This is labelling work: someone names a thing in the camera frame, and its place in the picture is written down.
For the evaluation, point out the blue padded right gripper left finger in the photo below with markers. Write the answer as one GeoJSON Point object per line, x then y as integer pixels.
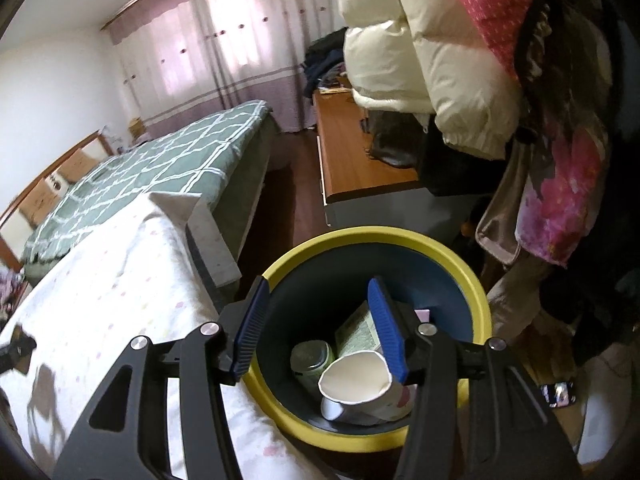
{"type": "Point", "coordinates": [122, 433]}

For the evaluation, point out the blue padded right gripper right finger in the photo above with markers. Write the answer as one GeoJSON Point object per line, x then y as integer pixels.
{"type": "Point", "coordinates": [512, 431]}

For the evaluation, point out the green white paper cup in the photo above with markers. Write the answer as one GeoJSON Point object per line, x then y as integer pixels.
{"type": "Point", "coordinates": [358, 389]}

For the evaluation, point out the green floral paper box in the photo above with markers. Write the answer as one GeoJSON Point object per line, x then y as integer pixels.
{"type": "Point", "coordinates": [358, 333]}

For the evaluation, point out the small pink carton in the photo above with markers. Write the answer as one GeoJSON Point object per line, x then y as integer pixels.
{"type": "Point", "coordinates": [423, 315]}

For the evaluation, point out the yellow rimmed trash bin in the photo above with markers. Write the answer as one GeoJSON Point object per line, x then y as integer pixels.
{"type": "Point", "coordinates": [319, 291]}

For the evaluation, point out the smartphone on floor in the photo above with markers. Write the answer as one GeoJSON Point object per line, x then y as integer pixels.
{"type": "Point", "coordinates": [559, 394]}

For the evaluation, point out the white dotted table cloth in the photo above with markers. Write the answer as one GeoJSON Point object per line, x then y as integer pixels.
{"type": "Point", "coordinates": [151, 270]}

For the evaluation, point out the left brown pillow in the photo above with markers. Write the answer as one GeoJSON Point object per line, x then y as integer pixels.
{"type": "Point", "coordinates": [38, 203]}

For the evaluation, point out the brown pillow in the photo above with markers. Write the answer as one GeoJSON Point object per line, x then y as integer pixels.
{"type": "Point", "coordinates": [38, 203]}
{"type": "Point", "coordinates": [77, 166]}

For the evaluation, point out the right brown pillow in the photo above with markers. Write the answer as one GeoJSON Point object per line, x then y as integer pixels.
{"type": "Point", "coordinates": [77, 166]}

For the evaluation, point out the pink floral garment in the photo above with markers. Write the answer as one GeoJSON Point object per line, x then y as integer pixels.
{"type": "Point", "coordinates": [549, 196]}

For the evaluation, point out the wooden desk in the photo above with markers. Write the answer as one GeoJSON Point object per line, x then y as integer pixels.
{"type": "Point", "coordinates": [346, 169]}

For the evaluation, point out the green checked duvet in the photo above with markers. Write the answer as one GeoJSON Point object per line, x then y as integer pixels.
{"type": "Point", "coordinates": [199, 158]}

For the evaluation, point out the wooden bed with headboard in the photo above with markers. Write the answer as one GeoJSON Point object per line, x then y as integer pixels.
{"type": "Point", "coordinates": [235, 209]}

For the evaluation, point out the cream puffer jacket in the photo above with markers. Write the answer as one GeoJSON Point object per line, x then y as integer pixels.
{"type": "Point", "coordinates": [426, 58]}

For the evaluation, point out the dark clothes heap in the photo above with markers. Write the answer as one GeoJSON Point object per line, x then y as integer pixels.
{"type": "Point", "coordinates": [322, 55]}

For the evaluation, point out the pink white curtain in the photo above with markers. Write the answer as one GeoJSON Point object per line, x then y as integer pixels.
{"type": "Point", "coordinates": [185, 59]}

